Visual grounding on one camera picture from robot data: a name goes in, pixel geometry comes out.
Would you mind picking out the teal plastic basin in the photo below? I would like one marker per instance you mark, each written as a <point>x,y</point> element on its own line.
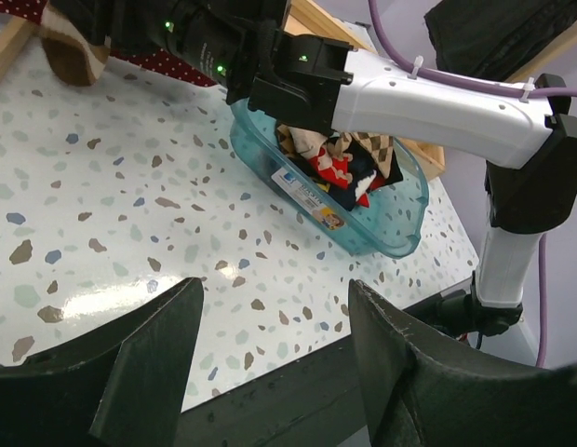
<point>390,225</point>

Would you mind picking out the navy santa sock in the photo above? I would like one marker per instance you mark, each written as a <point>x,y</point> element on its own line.
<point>362,187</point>

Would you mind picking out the wooden clothes rack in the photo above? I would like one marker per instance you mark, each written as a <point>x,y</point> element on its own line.
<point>502,123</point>
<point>13,38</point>

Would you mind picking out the left wooden clothes rack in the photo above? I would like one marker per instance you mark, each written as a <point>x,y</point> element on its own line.
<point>13,38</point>

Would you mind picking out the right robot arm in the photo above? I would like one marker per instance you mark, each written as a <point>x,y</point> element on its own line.
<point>243,46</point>

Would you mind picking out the black hanging garment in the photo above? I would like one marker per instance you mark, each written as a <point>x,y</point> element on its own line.
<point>492,39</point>

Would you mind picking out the navy buckle sock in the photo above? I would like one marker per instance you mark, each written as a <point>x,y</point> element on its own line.
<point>361,166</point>

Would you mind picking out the brown striped hanging socks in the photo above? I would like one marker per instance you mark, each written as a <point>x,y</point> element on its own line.
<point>379,147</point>

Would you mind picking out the right wooden clothes rack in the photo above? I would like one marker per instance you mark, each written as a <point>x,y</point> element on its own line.
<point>502,123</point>

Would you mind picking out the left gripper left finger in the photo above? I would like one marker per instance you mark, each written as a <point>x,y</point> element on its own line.
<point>121,384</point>

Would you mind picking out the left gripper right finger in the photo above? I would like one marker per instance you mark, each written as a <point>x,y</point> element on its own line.
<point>422,388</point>

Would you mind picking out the red polka dot garment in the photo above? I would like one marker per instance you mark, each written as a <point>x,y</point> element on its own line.
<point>159,62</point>

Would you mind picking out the tan cream striped sock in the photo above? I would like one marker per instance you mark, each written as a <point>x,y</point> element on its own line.
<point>72,59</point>

